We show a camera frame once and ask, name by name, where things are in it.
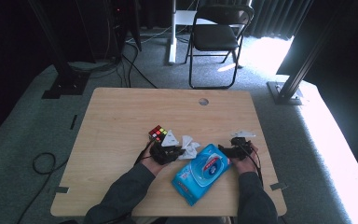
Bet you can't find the left hand-held gripper cable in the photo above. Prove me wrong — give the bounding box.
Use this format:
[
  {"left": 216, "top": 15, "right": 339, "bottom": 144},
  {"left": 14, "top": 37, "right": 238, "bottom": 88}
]
[{"left": 132, "top": 139, "right": 156, "bottom": 166}]

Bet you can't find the black folding chair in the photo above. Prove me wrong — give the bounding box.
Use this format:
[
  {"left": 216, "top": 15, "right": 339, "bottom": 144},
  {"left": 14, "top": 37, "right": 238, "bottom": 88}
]
[{"left": 184, "top": 4, "right": 255, "bottom": 91}]

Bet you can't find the dark equipment cabinet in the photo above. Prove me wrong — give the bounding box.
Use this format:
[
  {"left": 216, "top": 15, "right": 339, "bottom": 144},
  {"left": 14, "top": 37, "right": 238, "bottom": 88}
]
[{"left": 74, "top": 0, "right": 143, "bottom": 62}]

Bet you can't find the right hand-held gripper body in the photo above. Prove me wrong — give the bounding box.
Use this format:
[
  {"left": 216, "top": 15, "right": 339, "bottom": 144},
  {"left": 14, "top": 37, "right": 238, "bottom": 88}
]
[{"left": 230, "top": 129, "right": 257, "bottom": 161}]

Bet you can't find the black looped floor cable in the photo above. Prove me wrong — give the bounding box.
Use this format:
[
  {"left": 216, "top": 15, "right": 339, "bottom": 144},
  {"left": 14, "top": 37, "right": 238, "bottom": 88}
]
[{"left": 16, "top": 151, "right": 70, "bottom": 224}]

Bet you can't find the person's left hand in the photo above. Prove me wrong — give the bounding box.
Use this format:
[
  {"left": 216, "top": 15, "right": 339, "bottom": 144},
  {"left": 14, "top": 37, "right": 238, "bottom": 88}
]
[{"left": 141, "top": 145, "right": 170, "bottom": 177}]

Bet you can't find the person's right hand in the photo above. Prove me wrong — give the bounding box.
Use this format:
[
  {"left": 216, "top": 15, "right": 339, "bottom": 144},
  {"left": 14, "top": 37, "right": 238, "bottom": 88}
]
[{"left": 229, "top": 143, "right": 260, "bottom": 175}]

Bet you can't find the white wet wipe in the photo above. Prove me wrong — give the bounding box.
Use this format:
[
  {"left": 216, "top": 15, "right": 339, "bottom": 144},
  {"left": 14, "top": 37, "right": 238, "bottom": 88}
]
[{"left": 177, "top": 134, "right": 201, "bottom": 161}]

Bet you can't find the grey tape piece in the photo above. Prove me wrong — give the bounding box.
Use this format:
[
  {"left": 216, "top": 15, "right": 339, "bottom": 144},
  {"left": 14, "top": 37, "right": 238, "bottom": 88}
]
[
  {"left": 53, "top": 185, "right": 71, "bottom": 195},
  {"left": 268, "top": 181, "right": 289, "bottom": 191}
]

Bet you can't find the hand-held gripper cable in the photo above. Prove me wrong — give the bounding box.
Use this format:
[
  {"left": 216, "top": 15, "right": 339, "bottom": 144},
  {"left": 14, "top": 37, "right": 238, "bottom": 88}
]
[
  {"left": 132, "top": 139, "right": 156, "bottom": 166},
  {"left": 238, "top": 143, "right": 265, "bottom": 189}
]

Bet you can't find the black metal stand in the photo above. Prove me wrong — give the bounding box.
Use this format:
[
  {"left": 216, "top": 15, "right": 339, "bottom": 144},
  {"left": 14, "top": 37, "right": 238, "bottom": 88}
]
[
  {"left": 27, "top": 0, "right": 91, "bottom": 100},
  {"left": 266, "top": 0, "right": 343, "bottom": 106}
]

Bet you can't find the white desk leg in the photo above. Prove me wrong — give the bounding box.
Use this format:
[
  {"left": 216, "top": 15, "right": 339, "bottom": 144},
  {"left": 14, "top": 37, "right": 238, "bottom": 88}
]
[{"left": 167, "top": 0, "right": 218, "bottom": 66}]

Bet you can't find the dark pleated curtain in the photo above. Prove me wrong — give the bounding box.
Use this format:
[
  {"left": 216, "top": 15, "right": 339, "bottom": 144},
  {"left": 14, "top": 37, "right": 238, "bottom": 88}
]
[{"left": 245, "top": 0, "right": 313, "bottom": 41}]

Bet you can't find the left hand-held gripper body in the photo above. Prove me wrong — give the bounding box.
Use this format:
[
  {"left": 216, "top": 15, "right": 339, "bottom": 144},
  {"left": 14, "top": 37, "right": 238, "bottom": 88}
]
[{"left": 149, "top": 129, "right": 181, "bottom": 166}]

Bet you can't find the multicoloured puzzle cube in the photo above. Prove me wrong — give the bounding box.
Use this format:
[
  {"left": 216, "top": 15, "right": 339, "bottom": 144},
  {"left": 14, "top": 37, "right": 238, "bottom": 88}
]
[{"left": 147, "top": 124, "right": 169, "bottom": 144}]

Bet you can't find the blue wet wipe packet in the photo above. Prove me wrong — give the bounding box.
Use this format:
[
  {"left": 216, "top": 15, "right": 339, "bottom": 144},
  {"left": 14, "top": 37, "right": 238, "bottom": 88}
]
[{"left": 171, "top": 143, "right": 233, "bottom": 207}]

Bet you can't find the right hand-held gripper cable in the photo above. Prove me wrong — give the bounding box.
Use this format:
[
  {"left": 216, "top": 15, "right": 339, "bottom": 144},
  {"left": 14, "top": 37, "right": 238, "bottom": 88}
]
[{"left": 238, "top": 143, "right": 265, "bottom": 189}]

